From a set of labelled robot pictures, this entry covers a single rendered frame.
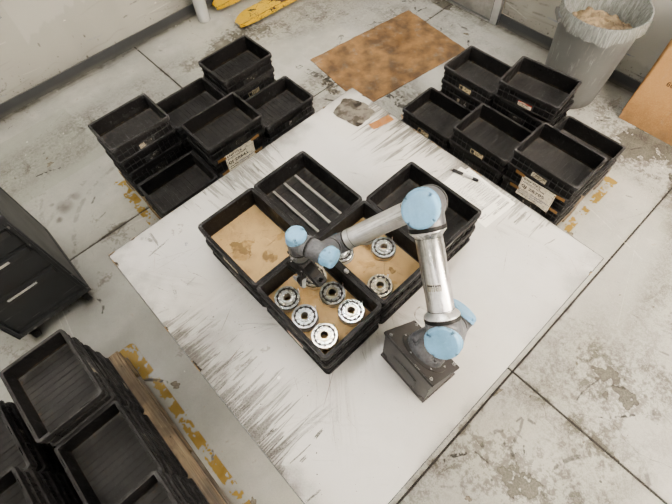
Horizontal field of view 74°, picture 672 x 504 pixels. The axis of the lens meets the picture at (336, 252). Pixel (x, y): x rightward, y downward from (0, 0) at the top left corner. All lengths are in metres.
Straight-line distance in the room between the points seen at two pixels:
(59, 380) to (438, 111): 2.71
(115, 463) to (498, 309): 1.78
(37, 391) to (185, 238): 0.94
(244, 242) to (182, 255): 0.35
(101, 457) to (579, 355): 2.45
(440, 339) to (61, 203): 2.94
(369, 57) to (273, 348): 2.88
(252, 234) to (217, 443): 1.15
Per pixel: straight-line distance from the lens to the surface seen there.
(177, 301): 2.10
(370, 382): 1.84
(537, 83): 3.30
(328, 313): 1.79
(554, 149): 2.94
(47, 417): 2.43
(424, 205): 1.33
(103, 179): 3.71
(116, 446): 2.37
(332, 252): 1.51
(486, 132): 3.07
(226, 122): 3.00
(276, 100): 3.24
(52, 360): 2.51
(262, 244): 1.97
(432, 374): 1.63
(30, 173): 4.05
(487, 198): 2.31
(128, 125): 3.22
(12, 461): 2.60
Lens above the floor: 2.48
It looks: 60 degrees down
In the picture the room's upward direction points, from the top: 5 degrees counter-clockwise
